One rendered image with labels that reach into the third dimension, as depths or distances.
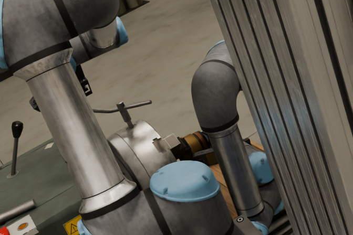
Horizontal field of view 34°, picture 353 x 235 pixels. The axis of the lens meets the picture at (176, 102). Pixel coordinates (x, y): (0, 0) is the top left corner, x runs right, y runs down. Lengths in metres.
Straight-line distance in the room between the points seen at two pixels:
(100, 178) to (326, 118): 0.48
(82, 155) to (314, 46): 0.52
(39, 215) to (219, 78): 0.54
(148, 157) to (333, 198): 0.89
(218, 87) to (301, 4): 0.72
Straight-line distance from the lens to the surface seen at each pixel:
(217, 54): 1.43
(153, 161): 1.62
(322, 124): 0.71
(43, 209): 1.49
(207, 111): 1.35
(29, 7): 1.04
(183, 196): 1.04
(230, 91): 1.36
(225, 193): 1.91
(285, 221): 1.89
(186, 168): 1.09
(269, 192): 1.62
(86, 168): 1.05
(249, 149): 1.61
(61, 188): 1.54
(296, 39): 0.67
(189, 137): 1.79
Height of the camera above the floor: 1.92
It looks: 23 degrees down
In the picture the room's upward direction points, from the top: 22 degrees counter-clockwise
